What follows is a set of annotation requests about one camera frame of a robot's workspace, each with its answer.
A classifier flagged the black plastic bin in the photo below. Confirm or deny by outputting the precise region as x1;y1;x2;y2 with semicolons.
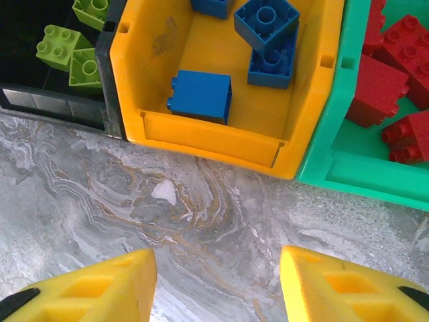
0;0;130;140

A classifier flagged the lime green lego brick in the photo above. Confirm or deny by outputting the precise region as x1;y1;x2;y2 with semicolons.
68;48;103;89
36;23;93;73
72;0;111;32

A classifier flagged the red lego brick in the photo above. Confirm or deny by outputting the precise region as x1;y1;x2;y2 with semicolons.
371;14;429;110
381;110;429;165
345;53;410;129
361;0;386;56

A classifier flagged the blue lego brick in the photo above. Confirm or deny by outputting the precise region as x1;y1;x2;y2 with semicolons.
190;0;237;20
247;19;299;90
166;69;233;125
233;0;301;54

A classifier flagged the yellow plastic bin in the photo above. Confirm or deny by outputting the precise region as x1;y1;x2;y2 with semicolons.
109;0;346;179

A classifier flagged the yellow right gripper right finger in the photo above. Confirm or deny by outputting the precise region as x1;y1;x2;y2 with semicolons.
280;246;429;322

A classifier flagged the green plastic bin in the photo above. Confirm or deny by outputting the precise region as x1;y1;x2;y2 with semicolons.
297;0;429;212

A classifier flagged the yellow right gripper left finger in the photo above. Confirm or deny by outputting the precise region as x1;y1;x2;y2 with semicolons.
0;248;158;322

